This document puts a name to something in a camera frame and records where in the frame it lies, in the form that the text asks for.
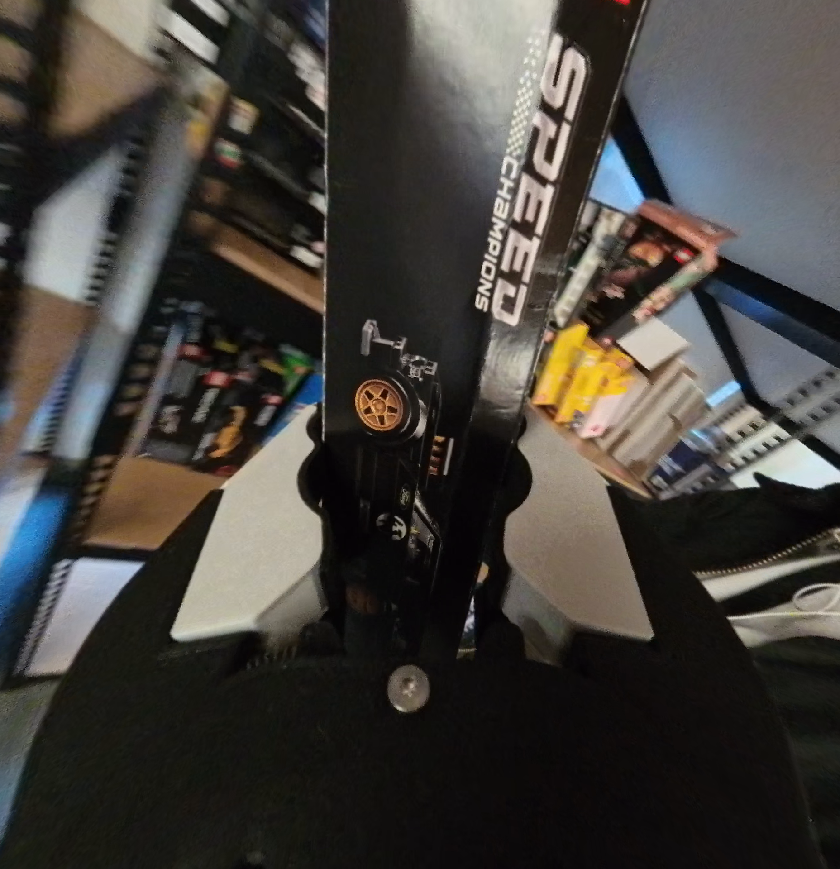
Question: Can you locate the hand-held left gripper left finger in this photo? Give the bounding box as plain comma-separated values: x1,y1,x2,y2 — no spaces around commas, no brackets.
170,406,330,644

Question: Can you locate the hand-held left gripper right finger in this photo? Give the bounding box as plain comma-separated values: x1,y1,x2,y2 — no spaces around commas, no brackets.
503,406,656,665

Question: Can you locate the blue lego box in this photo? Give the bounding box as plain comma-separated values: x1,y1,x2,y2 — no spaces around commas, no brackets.
260,370,325,452

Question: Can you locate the orchid lego box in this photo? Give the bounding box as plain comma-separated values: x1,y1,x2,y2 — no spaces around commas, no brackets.
620,199,739,323

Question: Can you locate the black speed car lego box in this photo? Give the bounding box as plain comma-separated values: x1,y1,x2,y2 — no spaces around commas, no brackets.
323,0,648,663

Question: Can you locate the large yellow lego box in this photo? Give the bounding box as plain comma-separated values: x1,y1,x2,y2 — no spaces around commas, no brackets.
569,346,640,437

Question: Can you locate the small yellow lego box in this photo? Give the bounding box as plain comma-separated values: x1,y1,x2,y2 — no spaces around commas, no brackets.
532,322,592,410

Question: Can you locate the row of dark lego boxes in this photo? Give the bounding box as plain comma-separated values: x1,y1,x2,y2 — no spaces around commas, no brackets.
124,299,324,479

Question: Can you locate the person's black jacket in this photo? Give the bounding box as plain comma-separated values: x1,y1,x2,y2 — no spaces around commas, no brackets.
654,472,840,869

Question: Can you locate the stack of cardboard sheets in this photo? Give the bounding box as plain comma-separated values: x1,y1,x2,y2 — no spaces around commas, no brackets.
597,318,709,479

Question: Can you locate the thin white cable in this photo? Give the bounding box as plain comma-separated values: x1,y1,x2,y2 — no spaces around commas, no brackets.
725,516,840,622

